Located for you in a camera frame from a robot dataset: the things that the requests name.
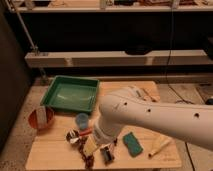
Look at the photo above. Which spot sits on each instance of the dark red grape bunch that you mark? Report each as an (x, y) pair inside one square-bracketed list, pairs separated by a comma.
[(88, 160)]

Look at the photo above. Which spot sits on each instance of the black binder clip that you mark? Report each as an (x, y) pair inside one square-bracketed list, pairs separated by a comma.
[(107, 154)]

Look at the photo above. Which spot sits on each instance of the green plastic tray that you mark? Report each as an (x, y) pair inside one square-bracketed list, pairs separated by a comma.
[(71, 94)]

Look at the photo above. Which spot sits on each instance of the shiny metal measuring cup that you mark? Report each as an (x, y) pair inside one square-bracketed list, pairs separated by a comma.
[(72, 137)]

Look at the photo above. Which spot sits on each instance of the orange bowl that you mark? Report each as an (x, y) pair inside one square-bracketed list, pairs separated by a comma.
[(32, 119)]

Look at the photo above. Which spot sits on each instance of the green sponge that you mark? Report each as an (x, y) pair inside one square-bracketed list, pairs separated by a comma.
[(132, 144)]

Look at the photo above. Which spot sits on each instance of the metal shelf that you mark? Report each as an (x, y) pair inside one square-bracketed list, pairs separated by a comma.
[(106, 33)]

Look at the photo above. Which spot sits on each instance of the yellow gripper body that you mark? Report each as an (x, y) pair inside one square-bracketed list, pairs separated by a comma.
[(90, 147)]

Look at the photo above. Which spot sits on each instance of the orange carrot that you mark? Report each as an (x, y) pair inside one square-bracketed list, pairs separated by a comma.
[(86, 132)]

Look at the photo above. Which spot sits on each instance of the white sponge block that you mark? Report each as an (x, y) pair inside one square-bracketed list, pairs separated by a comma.
[(41, 116)]

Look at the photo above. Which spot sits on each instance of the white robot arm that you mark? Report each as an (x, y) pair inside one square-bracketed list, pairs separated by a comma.
[(125, 106)]

